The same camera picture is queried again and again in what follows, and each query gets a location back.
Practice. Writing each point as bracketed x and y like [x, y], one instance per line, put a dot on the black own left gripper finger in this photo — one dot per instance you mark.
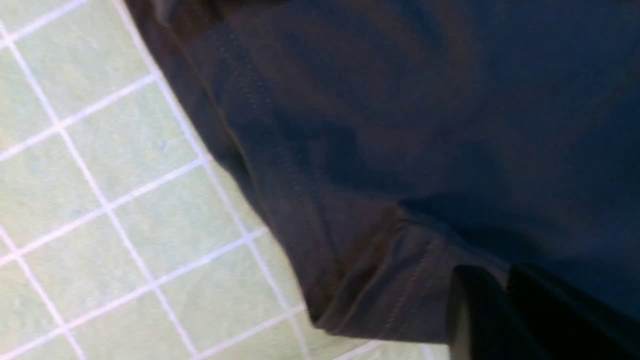
[536, 316]

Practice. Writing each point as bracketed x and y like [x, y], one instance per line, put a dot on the dark gray long-sleeve shirt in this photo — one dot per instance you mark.
[386, 142]

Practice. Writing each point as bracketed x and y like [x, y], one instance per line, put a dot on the light green grid tablecloth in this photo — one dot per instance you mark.
[121, 238]

